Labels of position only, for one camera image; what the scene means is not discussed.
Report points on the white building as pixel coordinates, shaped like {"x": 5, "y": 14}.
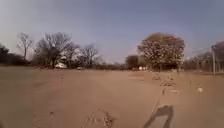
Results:
{"x": 61, "y": 65}

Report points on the dark clump of trees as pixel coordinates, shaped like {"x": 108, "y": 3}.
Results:
{"x": 10, "y": 59}

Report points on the large brown-leaved tree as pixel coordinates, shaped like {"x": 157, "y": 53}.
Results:
{"x": 161, "y": 50}

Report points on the smaller bare tree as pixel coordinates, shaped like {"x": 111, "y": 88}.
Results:
{"x": 89, "y": 55}

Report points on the clump of brown trees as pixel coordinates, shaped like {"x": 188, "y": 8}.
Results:
{"x": 203, "y": 60}

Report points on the tall pole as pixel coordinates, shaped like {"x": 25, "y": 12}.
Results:
{"x": 213, "y": 61}

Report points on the brown dirt ground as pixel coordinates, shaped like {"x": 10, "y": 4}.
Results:
{"x": 100, "y": 96}

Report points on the small brown tree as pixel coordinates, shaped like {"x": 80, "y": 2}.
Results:
{"x": 132, "y": 61}

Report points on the white vehicle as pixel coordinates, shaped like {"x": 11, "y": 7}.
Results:
{"x": 80, "y": 68}

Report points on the low dark hedge line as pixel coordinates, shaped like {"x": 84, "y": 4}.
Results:
{"x": 113, "y": 66}

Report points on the slim bare tree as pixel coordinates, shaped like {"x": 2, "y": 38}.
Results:
{"x": 24, "y": 45}

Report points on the large bare tree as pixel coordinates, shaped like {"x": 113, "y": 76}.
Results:
{"x": 53, "y": 50}

